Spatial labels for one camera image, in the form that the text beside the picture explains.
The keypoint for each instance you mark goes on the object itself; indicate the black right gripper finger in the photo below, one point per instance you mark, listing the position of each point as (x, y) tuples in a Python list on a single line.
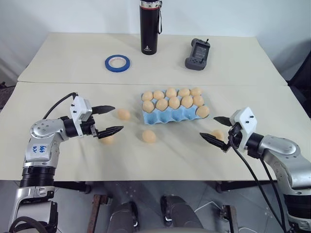
[(213, 139), (222, 120)]

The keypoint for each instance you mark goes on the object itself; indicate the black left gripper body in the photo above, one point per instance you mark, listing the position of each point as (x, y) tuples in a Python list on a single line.
[(88, 127)]

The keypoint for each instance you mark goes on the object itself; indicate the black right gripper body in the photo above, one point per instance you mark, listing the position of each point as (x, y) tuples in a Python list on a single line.
[(232, 138)]

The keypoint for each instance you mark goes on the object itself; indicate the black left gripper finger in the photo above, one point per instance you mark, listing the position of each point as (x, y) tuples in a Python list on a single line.
[(110, 131), (103, 109)]

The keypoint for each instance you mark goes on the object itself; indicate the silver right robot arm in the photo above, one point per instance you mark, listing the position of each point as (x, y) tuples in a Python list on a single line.
[(279, 148)]

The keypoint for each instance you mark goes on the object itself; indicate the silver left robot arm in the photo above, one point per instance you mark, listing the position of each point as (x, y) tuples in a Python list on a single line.
[(40, 148)]

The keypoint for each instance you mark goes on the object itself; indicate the blue egg tray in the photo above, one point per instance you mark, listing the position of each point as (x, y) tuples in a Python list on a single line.
[(167, 116)]

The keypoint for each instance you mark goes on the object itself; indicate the beige egg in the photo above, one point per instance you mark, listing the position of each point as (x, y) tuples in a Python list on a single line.
[(187, 101), (159, 94), (149, 136), (202, 111), (171, 92), (148, 106), (124, 114), (196, 91), (198, 100), (174, 102), (162, 104), (147, 96), (218, 134), (184, 92), (108, 140)]

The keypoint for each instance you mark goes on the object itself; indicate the blue tape roll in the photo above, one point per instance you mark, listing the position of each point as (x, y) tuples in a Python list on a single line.
[(109, 66)]

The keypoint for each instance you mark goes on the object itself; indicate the black table leg with caster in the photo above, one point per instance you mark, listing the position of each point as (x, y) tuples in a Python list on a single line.
[(233, 185), (73, 186)]

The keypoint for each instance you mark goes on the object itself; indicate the grey handheld controller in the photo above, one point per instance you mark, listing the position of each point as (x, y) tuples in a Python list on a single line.
[(198, 54)]

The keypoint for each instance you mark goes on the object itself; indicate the dark rounded robot leg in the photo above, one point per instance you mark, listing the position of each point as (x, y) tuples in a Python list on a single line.
[(124, 218), (179, 213)]

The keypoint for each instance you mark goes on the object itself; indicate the black object beside table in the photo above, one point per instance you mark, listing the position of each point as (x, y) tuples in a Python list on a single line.
[(301, 80)]

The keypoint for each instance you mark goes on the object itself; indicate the dark chair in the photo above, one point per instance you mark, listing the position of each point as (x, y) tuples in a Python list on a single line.
[(5, 94)]

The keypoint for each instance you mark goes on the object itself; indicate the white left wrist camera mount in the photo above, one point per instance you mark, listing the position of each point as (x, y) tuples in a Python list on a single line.
[(79, 110)]

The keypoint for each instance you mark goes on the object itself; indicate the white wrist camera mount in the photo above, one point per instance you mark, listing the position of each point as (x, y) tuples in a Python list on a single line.
[(245, 121), (79, 110)]

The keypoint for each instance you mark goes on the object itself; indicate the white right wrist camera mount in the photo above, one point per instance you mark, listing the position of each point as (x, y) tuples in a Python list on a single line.
[(245, 121)]

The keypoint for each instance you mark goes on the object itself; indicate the rusty metal frame bar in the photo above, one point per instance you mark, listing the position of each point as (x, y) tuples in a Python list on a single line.
[(97, 208), (229, 218)]

